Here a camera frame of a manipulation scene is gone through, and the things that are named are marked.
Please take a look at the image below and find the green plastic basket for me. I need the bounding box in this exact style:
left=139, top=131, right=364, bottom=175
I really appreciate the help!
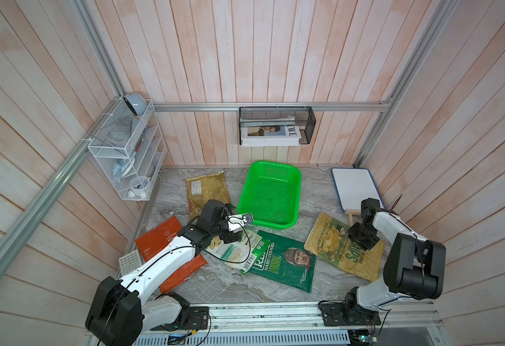
left=237, top=161, right=302, bottom=230

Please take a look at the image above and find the tan Salty chips bag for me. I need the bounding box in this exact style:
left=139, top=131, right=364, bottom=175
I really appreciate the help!
left=304, top=212, right=385, bottom=282

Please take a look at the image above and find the light green white chip bag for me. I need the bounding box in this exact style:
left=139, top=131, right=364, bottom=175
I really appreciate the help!
left=206, top=229, right=271, bottom=274

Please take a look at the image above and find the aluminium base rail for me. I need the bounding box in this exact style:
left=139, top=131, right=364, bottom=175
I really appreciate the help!
left=135, top=300, right=452, bottom=345

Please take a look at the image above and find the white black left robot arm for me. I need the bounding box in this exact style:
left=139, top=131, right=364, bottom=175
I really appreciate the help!
left=85, top=200, right=254, bottom=345

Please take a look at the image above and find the gold chip bag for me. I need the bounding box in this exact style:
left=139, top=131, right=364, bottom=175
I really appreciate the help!
left=186, top=172, right=231, bottom=219

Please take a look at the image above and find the white wire wall rack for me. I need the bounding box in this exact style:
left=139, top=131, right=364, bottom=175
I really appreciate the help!
left=88, top=98, right=167, bottom=201

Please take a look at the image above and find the black mesh wall shelf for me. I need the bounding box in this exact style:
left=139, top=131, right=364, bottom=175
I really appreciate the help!
left=238, top=106, right=316, bottom=147

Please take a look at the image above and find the white tape roll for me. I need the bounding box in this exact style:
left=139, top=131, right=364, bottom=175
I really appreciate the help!
left=130, top=176, right=150, bottom=195

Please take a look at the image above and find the red chip bag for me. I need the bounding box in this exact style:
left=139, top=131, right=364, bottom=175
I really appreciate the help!
left=135, top=216, right=207, bottom=294

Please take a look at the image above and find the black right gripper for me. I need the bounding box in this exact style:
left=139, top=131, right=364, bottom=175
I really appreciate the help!
left=346, top=221, right=378, bottom=249

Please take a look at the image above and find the white calculator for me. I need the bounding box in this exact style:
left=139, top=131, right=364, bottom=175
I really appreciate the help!
left=118, top=250, right=144, bottom=278

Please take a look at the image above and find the white LOEWE book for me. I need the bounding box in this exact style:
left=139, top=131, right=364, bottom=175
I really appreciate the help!
left=240, top=116, right=304, bottom=147

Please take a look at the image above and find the white board blue frame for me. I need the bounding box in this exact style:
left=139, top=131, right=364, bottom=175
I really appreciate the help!
left=331, top=167, right=385, bottom=211

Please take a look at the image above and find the dark green REAL chip bag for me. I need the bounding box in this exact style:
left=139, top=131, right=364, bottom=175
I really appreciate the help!
left=247, top=231, right=316, bottom=293

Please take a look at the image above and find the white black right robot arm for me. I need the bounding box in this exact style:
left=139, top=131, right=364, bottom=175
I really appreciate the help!
left=318, top=198, right=447, bottom=327

